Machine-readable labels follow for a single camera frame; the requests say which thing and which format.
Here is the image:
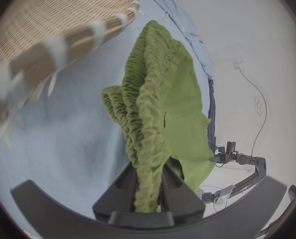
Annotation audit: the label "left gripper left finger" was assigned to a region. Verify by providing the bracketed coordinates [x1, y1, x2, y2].
[92, 162, 139, 220]

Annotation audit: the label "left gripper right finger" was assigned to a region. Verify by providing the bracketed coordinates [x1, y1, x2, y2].
[160, 162, 206, 219]

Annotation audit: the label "green shorts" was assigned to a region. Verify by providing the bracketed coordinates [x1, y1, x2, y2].
[101, 19, 215, 214]

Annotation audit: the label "dark blue garment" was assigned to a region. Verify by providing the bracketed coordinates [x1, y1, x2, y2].
[207, 79, 218, 154]

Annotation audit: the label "round woven basket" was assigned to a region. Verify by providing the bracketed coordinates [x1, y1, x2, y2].
[0, 0, 141, 134]

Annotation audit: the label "pale blue quilt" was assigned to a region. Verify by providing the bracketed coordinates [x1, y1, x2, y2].
[133, 0, 215, 80]

